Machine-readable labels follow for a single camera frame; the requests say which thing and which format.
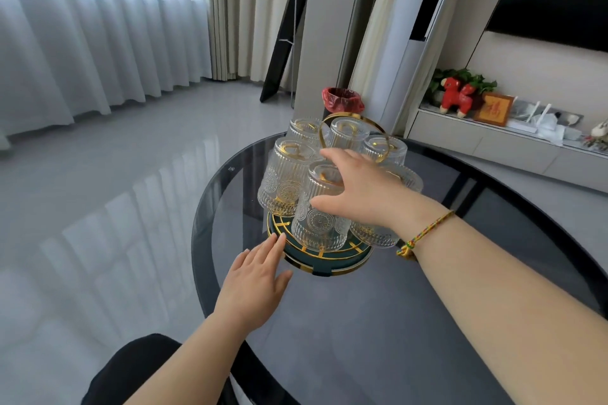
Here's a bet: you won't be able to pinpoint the person's left forearm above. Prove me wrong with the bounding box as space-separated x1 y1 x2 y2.
124 312 256 405

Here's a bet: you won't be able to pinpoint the person's left hand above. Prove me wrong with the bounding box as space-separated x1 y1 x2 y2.
214 232 294 330

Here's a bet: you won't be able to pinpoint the small white ornament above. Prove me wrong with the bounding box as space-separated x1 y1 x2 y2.
582 117 608 150

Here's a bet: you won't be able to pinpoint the white television cabinet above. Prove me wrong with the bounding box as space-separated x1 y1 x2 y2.
404 103 608 195

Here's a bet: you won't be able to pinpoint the person's black trouser leg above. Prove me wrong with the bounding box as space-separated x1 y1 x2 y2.
81 333 237 405

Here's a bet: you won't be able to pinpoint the beige curtain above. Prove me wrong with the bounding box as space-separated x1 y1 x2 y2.
204 0 305 84

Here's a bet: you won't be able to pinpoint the cloth-covered standing air conditioner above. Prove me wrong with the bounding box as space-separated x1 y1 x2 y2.
349 0 415 112

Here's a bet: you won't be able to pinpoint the red horse plush toy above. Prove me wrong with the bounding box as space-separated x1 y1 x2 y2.
439 77 478 119

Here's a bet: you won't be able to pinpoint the green and gold cup rack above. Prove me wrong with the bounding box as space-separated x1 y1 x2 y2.
265 112 391 278

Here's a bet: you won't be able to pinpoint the red waste bin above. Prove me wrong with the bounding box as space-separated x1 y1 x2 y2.
321 87 365 116

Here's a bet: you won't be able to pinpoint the person's right forearm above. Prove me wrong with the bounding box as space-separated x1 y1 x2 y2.
404 210 608 405

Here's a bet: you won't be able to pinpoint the clear plastic-wrapped white items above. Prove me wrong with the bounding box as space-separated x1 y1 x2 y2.
507 98 585 140

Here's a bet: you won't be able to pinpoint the ribbed gold-rimmed drinking glass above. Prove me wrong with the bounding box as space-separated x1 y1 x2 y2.
287 117 329 155
328 117 371 157
291 160 351 254
257 139 317 219
349 165 424 250
361 134 408 171

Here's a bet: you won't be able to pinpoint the gold framed picture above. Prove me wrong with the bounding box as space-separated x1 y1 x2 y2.
474 91 516 127

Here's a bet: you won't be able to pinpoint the person's right hand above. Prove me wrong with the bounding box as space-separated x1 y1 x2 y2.
309 148 447 240

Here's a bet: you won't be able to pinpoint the green potted plant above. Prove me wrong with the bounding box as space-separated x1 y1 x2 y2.
429 68 498 105

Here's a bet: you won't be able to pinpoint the multicoloured cord bracelet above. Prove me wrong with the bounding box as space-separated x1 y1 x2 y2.
396 210 457 261

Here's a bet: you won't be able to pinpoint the white sheer curtain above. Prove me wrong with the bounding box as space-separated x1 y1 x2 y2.
0 0 213 150

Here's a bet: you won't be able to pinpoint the black folding stand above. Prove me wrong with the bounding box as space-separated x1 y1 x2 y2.
259 0 315 104

